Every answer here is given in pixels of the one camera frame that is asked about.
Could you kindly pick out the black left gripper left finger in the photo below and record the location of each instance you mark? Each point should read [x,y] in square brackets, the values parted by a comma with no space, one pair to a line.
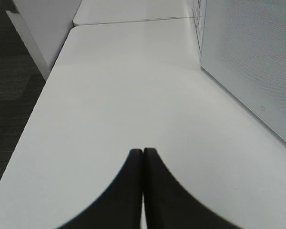
[120,205]

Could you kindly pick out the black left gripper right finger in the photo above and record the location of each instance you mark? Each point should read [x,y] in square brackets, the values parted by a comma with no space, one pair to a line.
[168,205]

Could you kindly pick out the white microwave door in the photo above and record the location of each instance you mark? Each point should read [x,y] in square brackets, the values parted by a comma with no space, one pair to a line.
[252,62]

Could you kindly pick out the white microwave oven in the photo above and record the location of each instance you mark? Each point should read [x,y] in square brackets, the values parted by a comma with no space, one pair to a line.
[248,59]

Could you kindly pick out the white table leg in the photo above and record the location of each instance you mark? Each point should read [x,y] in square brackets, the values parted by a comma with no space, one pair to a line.
[29,42]

